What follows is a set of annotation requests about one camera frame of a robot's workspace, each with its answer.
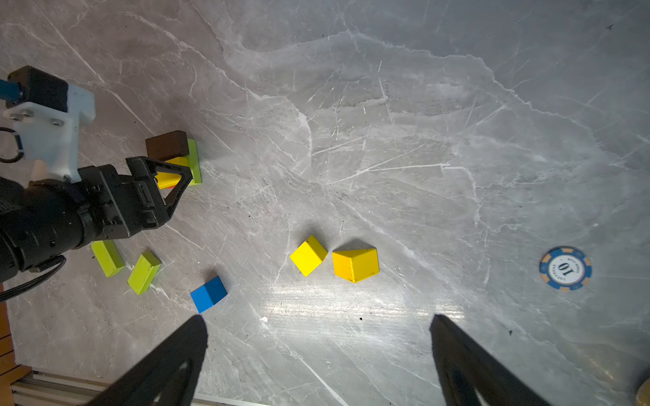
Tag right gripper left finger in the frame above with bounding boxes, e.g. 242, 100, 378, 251
88, 315, 208, 405

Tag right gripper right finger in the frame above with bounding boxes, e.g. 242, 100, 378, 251
430, 314, 548, 405

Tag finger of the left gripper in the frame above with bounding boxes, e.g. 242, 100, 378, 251
126, 157, 193, 221

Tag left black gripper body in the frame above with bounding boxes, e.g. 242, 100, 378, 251
79, 163, 170, 239

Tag yellow long wood block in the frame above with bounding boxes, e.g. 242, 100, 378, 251
156, 157, 189, 189

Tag dark brown wood block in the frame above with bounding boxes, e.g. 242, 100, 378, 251
145, 130, 190, 162

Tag green block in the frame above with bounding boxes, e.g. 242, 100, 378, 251
128, 251, 162, 295
91, 240, 125, 277
187, 139, 202, 186

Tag blue wood block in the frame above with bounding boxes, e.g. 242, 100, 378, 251
191, 277, 228, 314

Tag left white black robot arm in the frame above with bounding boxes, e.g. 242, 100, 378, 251
1, 157, 193, 301

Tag yellow wedge block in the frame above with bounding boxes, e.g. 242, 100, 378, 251
333, 249, 380, 284

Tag yellow cube block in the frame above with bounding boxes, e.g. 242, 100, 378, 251
289, 236, 328, 277

